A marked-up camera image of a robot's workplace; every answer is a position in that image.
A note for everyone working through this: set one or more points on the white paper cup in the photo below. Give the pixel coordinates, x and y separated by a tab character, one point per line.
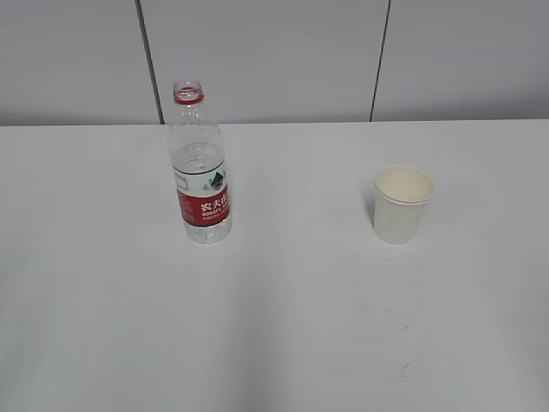
403	193

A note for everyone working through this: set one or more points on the clear plastic water bottle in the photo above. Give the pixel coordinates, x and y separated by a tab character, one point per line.
198	162

